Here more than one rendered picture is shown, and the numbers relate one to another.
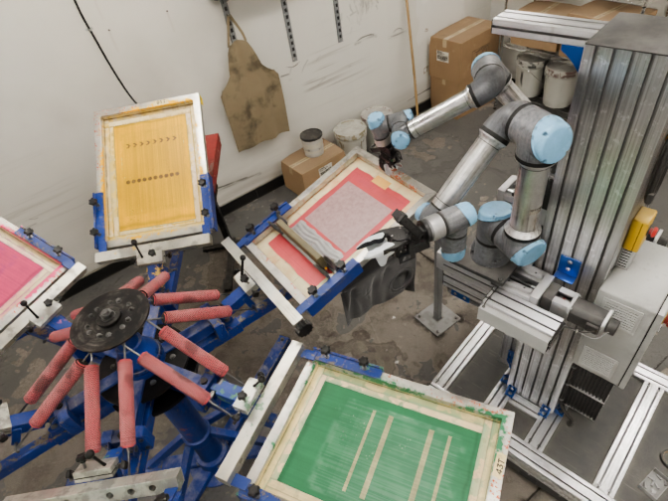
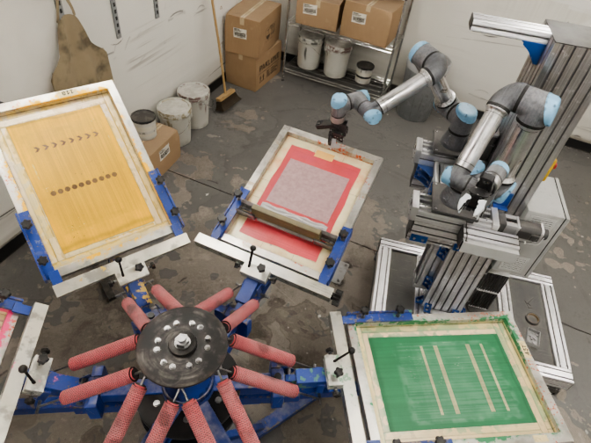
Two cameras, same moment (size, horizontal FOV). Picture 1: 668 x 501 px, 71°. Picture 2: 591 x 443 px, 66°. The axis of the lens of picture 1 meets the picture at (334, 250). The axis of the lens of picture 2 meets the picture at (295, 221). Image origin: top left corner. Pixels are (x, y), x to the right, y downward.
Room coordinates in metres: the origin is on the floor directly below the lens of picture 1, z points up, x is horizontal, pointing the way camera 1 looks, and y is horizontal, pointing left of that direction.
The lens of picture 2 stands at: (0.45, 1.16, 2.70)
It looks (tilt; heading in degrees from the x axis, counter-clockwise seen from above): 45 degrees down; 318
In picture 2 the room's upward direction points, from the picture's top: 8 degrees clockwise
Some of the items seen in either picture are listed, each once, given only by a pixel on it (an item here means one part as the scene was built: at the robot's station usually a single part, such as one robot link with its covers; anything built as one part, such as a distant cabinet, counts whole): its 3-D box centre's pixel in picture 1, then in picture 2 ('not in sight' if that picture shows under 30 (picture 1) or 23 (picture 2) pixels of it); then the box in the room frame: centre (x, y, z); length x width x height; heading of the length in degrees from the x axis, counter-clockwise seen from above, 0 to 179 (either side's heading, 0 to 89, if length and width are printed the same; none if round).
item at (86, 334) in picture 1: (172, 401); (193, 419); (1.22, 0.88, 0.67); 0.39 x 0.39 x 1.35
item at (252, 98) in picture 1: (250, 83); (79, 63); (3.70, 0.41, 1.06); 0.53 x 0.07 x 1.05; 119
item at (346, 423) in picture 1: (337, 428); (420, 367); (0.75, 0.10, 1.05); 1.08 x 0.61 x 0.23; 59
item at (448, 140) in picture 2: not in sight; (456, 136); (1.54, -0.97, 1.31); 0.15 x 0.15 x 0.10
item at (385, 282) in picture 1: (377, 284); not in sight; (1.59, -0.18, 0.79); 0.46 x 0.09 x 0.33; 119
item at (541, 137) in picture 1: (528, 194); (514, 149); (1.09, -0.62, 1.63); 0.15 x 0.12 x 0.55; 16
